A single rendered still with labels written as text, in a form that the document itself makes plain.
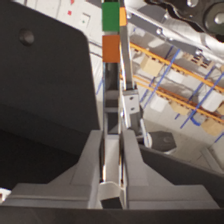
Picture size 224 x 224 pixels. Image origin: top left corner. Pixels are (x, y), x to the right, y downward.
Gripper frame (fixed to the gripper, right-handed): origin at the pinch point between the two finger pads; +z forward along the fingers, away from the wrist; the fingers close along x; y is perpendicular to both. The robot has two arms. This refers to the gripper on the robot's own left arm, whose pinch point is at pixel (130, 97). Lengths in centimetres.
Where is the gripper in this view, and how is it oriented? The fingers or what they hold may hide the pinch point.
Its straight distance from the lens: 27.6
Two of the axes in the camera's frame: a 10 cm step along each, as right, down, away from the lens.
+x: -0.2, -7.0, 7.1
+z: -1.7, -7.0, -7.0
